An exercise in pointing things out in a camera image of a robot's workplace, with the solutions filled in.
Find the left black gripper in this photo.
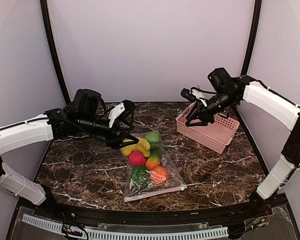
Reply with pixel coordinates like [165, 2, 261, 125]
[78, 112, 139, 149]

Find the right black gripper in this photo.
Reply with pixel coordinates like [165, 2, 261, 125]
[185, 89, 238, 126]

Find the yellow toy banana bunch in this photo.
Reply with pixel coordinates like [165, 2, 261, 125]
[120, 137, 151, 158]

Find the red toy apple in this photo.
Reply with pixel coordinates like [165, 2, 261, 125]
[128, 151, 147, 167]

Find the green toy watermelon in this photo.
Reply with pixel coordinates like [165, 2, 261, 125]
[145, 132, 162, 150]

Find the pink plastic basket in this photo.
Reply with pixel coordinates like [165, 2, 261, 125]
[176, 103, 240, 154]

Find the orange green toy mango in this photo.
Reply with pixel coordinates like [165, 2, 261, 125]
[145, 148, 162, 171]

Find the green toy pepper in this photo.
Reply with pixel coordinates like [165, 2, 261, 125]
[130, 165, 150, 189]

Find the clear zip top bag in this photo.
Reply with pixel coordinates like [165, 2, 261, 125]
[120, 131, 187, 203]

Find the orange toy orange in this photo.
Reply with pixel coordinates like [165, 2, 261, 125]
[150, 166, 169, 185]

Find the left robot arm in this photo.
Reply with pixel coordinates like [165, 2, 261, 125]
[0, 89, 139, 218]

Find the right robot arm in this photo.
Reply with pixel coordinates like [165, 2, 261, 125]
[180, 67, 300, 217]

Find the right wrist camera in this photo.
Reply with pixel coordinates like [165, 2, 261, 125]
[180, 87, 208, 107]

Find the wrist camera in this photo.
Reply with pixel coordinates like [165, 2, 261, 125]
[180, 87, 208, 107]
[106, 100, 135, 133]

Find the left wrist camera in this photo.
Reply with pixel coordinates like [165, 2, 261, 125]
[106, 100, 135, 133]

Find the white slotted cable duct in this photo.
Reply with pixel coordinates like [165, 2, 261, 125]
[21, 214, 229, 240]

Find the black front rail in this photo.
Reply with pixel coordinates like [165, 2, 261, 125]
[7, 193, 300, 240]

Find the right black frame post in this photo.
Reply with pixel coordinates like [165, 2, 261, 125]
[240, 0, 262, 76]

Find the black frame post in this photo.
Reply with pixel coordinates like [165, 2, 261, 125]
[240, 0, 262, 76]
[39, 0, 71, 104]

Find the left black frame post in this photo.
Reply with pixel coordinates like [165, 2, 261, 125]
[39, 0, 71, 104]

